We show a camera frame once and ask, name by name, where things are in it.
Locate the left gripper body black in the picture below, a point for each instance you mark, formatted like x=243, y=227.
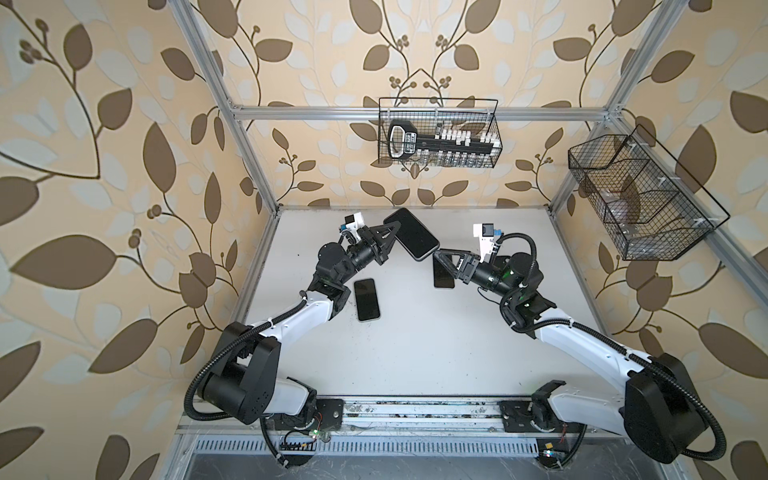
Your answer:
x=360, y=255

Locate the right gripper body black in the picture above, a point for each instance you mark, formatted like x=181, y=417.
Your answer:
x=484, y=276

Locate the phone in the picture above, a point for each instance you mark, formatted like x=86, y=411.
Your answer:
x=413, y=235
x=367, y=304
x=442, y=278

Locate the black phone case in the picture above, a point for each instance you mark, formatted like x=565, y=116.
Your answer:
x=501, y=262

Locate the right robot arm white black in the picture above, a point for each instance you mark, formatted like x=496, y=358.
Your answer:
x=655, y=405

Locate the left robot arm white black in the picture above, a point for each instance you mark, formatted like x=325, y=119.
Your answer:
x=241, y=378

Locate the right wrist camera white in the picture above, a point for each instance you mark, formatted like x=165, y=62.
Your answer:
x=487, y=235

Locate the back wire basket black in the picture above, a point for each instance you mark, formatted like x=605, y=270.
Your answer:
x=425, y=113

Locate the wire basket black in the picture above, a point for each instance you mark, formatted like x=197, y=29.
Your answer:
x=425, y=113
x=653, y=207

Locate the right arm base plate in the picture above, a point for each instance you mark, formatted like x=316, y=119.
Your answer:
x=517, y=416

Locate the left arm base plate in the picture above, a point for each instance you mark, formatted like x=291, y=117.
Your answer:
x=323, y=414

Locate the right wire basket black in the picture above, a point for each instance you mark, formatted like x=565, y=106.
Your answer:
x=653, y=207

